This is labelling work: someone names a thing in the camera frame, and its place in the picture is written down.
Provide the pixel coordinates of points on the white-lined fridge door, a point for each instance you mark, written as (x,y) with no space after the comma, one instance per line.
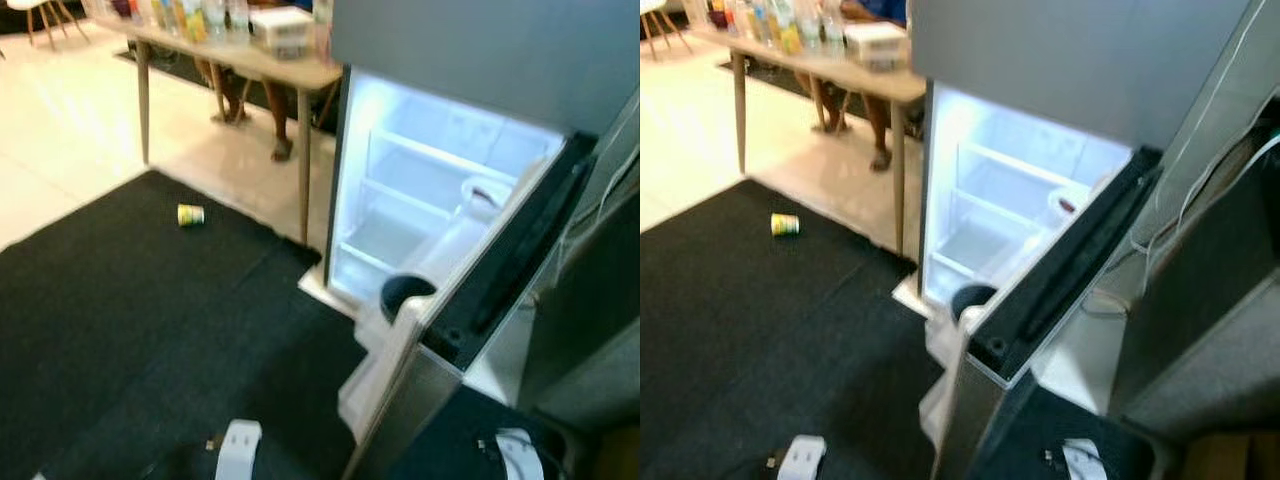
(510,250)
(1080,250)

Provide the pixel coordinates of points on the yellow and green cup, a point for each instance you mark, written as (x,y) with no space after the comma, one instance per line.
(190,215)
(785,224)

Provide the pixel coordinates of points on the clear plastic bottle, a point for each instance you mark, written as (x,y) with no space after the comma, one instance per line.
(811,25)
(835,25)
(215,15)
(238,18)

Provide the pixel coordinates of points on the dark grey floor mat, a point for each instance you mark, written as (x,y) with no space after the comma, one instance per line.
(280,380)
(880,380)

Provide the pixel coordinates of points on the dark red bottle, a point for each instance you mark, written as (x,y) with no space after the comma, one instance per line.
(118,8)
(717,12)

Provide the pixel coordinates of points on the yellow label bottle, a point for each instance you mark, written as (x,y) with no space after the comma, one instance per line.
(193,20)
(788,32)

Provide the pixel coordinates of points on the black cabinet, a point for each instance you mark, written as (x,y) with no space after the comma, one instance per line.
(590,300)
(1200,290)

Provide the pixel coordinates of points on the seated person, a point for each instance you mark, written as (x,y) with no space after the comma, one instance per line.
(880,135)
(228,95)
(828,105)
(282,130)

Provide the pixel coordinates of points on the white box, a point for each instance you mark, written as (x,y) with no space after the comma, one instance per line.
(282,30)
(875,42)

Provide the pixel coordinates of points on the black round bowl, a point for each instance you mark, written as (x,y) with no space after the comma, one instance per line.
(408,292)
(972,298)

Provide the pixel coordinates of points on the white chair wooden legs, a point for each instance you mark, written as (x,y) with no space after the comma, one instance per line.
(662,18)
(45,12)

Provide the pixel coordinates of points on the black floor mat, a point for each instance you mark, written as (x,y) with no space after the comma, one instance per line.
(120,260)
(750,290)

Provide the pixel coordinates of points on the long wooden table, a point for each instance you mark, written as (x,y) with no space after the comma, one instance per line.
(290,68)
(880,82)

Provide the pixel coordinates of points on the clear glass fridge shelf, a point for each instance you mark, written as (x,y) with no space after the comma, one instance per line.
(1020,165)
(1000,208)
(440,152)
(410,197)

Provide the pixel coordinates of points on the grey fridge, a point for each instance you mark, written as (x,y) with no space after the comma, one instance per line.
(480,50)
(1050,50)

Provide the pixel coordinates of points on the white round dish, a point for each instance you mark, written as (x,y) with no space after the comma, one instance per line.
(1062,215)
(480,205)

